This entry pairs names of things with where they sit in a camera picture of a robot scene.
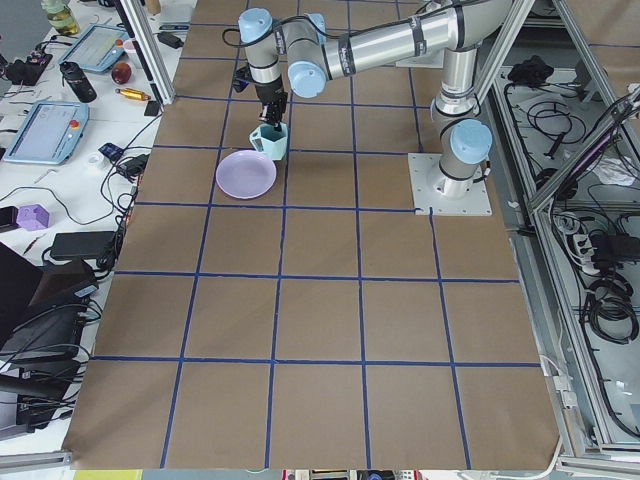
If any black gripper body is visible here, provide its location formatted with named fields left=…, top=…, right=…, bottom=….
left=255, top=78, right=288, bottom=124

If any mint green faceted cup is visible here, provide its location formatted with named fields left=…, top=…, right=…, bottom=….
left=249, top=122, right=289, bottom=161

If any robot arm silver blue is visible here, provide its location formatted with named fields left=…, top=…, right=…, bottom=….
left=233, top=0, right=512, bottom=199

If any lilac round plate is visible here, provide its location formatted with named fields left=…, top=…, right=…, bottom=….
left=215, top=150, right=277, bottom=200

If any red apple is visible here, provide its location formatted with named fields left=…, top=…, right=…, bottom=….
left=111, top=62, right=132, bottom=85

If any blue teach pendant far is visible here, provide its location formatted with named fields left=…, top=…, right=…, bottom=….
left=58, top=23, right=129, bottom=73

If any blue teach pendant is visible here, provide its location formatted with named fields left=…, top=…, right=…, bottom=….
left=2, top=101, right=90, bottom=165
left=58, top=23, right=129, bottom=73

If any black water bottle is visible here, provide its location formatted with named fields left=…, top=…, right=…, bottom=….
left=59, top=61, right=97, bottom=103

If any blue teach pendant near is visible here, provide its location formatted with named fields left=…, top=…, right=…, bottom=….
left=2, top=101, right=90, bottom=165

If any yellow liquid bottle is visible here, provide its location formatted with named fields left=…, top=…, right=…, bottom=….
left=41, top=0, right=80, bottom=36

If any black power adapter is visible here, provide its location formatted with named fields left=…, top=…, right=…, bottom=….
left=49, top=231, right=115, bottom=261

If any purple box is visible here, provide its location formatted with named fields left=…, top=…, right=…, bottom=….
left=16, top=204, right=50, bottom=231

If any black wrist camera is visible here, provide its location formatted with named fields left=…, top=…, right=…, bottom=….
left=232, top=66, right=252, bottom=93

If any yellow handled tool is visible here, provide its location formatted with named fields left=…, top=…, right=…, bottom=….
left=115, top=88, right=151, bottom=101

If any aluminium frame post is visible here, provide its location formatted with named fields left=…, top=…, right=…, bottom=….
left=115, top=0, right=175, bottom=105

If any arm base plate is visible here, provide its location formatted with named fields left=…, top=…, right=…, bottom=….
left=407, top=153, right=492, bottom=217

